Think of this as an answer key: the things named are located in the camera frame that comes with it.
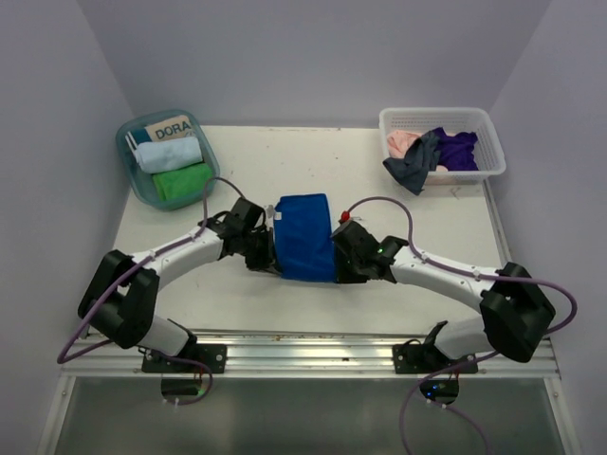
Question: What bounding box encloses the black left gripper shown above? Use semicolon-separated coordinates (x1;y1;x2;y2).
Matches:
239;226;282;274

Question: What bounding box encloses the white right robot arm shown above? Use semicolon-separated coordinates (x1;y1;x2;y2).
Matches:
332;220;556;373

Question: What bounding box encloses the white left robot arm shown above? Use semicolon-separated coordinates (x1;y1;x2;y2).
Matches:
78;197;278;373

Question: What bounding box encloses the green rolled towel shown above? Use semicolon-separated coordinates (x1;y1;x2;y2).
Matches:
152;163;214;201

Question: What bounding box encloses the dark grey towel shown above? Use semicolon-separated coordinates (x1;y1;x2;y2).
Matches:
383;132;440;195

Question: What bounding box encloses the teal plastic bin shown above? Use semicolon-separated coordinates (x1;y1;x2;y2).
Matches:
115;109;220;211

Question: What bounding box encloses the light blue rolled towel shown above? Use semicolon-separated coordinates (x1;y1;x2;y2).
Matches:
133;136;203;174

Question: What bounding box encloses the pink towel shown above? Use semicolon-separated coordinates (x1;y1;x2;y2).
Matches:
387;130;420;159

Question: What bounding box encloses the beige DORA towel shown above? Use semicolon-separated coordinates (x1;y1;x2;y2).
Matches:
145;114;194;142

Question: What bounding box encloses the purple towel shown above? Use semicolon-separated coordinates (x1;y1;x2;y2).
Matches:
432;128;479;172

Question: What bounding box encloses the teal white striped towel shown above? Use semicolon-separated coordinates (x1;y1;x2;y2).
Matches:
125;128;152;153

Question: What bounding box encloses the white plastic basket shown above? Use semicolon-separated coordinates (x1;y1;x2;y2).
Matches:
378;107;506;186

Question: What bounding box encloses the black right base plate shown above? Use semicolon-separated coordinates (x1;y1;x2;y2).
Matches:
392;339;478;374

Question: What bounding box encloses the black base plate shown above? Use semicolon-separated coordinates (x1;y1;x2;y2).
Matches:
392;339;478;374
141;344;228;374

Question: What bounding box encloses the aluminium mounting rail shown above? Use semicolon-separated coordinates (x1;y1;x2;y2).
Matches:
60;331;561;379

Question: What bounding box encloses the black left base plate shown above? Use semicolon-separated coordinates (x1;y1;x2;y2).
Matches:
141;344;228;374

